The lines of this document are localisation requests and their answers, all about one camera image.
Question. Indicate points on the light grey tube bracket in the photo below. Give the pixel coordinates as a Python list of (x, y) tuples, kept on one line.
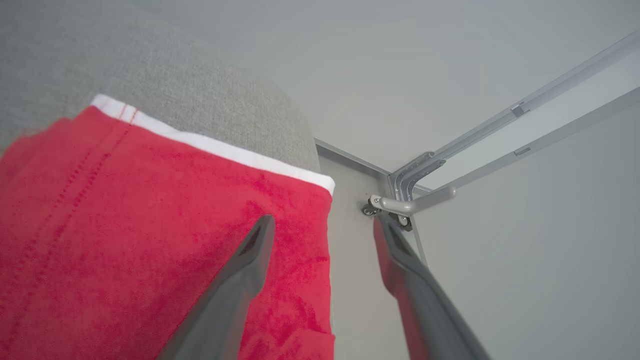
[(415, 202)]

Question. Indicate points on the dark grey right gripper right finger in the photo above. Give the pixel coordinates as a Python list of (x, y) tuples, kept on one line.
[(425, 310)]

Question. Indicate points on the dark grey baseboard strip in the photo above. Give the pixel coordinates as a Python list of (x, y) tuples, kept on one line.
[(350, 156)]

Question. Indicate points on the red shorts with white trim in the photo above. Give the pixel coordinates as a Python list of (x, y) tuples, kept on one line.
[(125, 240)]

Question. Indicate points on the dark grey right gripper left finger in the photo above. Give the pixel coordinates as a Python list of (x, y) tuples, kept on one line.
[(235, 300)]

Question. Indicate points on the grey cloth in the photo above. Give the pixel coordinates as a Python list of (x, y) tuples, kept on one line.
[(150, 65)]

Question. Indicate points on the grey metal rail frame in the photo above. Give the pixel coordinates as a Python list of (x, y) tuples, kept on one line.
[(525, 107)]

